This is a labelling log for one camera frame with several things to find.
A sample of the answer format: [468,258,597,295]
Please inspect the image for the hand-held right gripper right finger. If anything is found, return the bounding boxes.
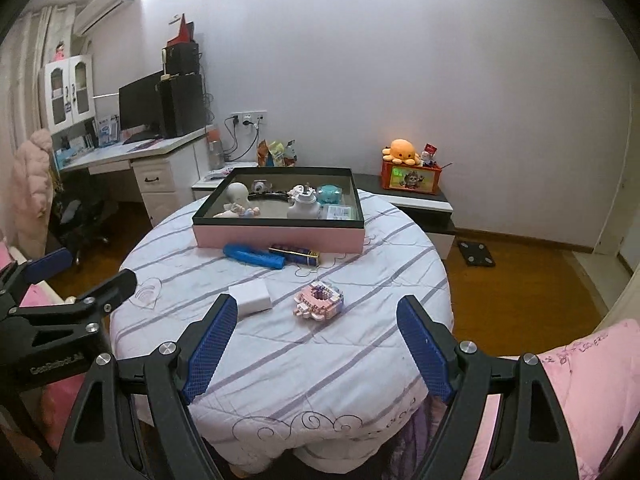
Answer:
[396,295,583,480]

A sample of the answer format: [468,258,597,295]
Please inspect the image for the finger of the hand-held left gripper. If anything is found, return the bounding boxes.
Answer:
[7,268,139,321]
[0,247,75,306]

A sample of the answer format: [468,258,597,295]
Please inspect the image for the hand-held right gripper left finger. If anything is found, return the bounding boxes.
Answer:
[52,294,240,480]

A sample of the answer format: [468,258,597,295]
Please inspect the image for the pink box with black rim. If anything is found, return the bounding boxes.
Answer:
[192,166,367,253]

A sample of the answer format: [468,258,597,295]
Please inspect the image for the white round-headed figurine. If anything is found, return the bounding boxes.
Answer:
[214,182,261,219]

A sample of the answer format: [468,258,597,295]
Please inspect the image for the black office chair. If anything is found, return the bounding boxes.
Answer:
[50,180,112,266]

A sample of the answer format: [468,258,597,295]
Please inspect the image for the white rectangular box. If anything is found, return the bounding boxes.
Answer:
[228,281,274,317]

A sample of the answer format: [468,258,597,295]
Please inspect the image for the pink fleece blanket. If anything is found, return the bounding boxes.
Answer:
[0,240,88,456]

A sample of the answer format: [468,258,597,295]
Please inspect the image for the pink padded jacket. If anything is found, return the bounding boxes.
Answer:
[11,128,53,261]

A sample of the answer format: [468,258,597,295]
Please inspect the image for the black bathroom scale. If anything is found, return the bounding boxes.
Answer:
[456,240,497,268]

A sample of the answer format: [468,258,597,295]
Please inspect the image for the white desk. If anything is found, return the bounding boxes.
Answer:
[52,127,211,226]

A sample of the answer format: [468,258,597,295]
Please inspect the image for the pink brick building model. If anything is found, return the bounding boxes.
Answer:
[292,281,346,322]

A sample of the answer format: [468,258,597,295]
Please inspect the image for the white nightstand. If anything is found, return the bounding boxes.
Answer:
[191,161,261,201]

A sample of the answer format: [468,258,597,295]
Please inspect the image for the blue white boxes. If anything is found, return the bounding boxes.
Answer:
[96,115,121,148]

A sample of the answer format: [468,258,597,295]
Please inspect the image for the black top low cabinet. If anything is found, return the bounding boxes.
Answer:
[350,172,457,236]

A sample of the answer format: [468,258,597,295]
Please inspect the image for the clear plastic packet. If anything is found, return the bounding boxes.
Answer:
[320,204,362,222]

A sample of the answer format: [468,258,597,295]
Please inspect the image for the pink printed quilt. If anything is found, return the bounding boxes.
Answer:
[460,320,640,480]

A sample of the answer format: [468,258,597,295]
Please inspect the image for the bottle with orange cap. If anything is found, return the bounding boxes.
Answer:
[207,125,223,170]

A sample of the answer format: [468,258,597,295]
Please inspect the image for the red printed box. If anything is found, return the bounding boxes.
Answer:
[381,157,442,193]

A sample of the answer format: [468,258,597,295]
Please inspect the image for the white hutch cabinet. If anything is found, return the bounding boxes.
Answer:
[39,54,97,133]

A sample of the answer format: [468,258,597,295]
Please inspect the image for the light patterned curtain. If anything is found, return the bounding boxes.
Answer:
[0,2,76,241]

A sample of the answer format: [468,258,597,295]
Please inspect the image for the black computer monitor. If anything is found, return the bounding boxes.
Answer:
[118,70,165,138]

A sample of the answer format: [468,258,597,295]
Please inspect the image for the black computer tower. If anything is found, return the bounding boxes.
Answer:
[159,74,207,139]

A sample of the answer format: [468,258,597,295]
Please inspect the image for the orange octopus plush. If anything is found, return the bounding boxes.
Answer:
[382,139,422,165]

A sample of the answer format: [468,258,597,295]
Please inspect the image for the red gift bag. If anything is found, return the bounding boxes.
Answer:
[167,13,196,46]

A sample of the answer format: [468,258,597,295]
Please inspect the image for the white air conditioner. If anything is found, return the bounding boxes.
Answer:
[74,0,141,33]

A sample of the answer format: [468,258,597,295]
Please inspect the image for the black power cables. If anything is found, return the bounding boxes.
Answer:
[222,117,263,161]

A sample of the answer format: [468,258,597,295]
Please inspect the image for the wall power outlet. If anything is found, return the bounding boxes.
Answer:
[231,110,268,128]

